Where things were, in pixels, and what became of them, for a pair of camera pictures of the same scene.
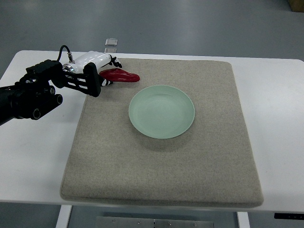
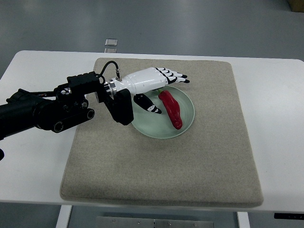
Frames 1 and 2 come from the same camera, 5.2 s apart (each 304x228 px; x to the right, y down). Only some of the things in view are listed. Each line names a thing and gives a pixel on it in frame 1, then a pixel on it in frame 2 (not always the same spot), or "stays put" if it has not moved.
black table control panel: (296, 216) stays put
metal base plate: (128, 222) stays put
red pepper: (119, 75) → (173, 108)
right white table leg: (243, 220) stays put
